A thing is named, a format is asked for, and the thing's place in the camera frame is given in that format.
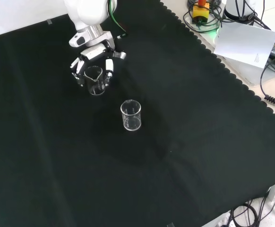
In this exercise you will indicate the yellow stop button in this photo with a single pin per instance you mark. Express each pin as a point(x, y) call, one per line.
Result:
point(200, 11)

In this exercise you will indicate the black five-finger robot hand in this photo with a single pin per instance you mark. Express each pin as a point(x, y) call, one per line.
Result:
point(93, 52)

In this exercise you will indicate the black table cloth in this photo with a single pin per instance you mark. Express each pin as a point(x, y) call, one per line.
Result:
point(104, 165)

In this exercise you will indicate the clear plastic cloth clip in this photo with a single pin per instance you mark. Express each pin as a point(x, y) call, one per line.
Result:
point(49, 21)
point(170, 224)

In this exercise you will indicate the clear glass beaker with spout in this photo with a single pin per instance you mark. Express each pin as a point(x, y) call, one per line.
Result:
point(95, 87)

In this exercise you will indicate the pale board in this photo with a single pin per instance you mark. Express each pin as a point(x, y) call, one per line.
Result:
point(243, 43)

